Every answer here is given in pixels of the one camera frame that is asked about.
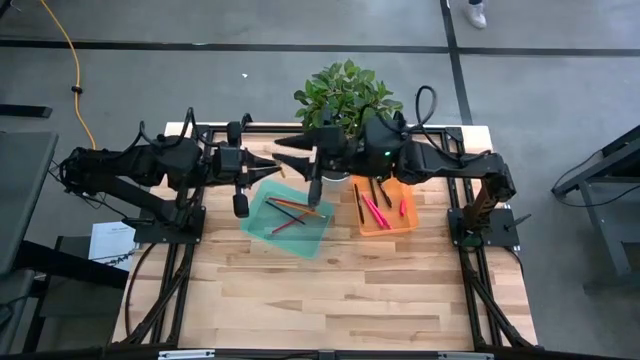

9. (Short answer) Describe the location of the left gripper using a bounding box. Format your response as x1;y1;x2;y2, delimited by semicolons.
212;121;284;186

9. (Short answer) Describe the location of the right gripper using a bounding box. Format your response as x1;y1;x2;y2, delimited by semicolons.
272;124;359;181

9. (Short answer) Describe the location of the dark blue pencil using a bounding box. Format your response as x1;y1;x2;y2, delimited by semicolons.
263;199;307;226

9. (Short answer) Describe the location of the yellow pencil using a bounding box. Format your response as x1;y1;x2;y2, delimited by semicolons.
273;199;327;219

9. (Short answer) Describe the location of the brown dark pencil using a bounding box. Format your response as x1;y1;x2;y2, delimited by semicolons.
352;182;366;225

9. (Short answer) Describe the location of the potted green plant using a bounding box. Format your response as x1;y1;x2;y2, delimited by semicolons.
293;58;405;184

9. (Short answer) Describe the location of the green translucent plastic bin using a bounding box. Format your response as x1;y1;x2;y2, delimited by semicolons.
239;178;336;260

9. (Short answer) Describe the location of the orange translucent plastic bin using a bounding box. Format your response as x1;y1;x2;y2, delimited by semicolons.
349;174;420;237

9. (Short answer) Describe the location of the white paper sheet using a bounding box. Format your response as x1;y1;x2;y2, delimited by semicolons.
88;221;139;272

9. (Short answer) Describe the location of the silver aluminium extrusion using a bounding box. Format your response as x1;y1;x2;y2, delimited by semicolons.
438;351;495;360
157;349;216;360

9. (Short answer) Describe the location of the dark side desk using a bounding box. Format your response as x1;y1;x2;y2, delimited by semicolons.
14;239;130;290

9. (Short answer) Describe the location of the person's foot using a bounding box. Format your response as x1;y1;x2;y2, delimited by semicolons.
462;0;489;30

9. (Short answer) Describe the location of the dark grey desk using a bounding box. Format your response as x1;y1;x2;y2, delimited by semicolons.
0;130;60;276

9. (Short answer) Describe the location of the black flat bar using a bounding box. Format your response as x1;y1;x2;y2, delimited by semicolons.
0;103;53;120

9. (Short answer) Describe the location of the dark metal table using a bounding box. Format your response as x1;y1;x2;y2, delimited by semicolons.
551;123;640;279

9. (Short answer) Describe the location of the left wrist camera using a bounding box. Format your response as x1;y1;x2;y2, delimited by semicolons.
232;192;250;219

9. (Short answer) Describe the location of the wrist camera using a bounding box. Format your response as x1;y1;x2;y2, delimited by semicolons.
306;177;324;209
232;192;250;219

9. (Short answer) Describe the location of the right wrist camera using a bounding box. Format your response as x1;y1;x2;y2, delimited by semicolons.
306;177;324;209

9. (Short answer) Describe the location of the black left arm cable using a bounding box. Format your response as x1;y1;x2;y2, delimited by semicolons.
137;106;224;151

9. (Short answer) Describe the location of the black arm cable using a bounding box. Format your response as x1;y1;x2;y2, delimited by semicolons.
137;106;224;151
413;84;494;166

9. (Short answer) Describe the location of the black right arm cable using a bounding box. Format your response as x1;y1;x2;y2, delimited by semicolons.
413;84;494;166

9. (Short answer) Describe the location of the brown cable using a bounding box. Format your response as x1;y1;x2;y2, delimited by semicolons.
123;242;157;336

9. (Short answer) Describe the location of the yellow cable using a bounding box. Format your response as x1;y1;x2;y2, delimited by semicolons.
38;0;97;151

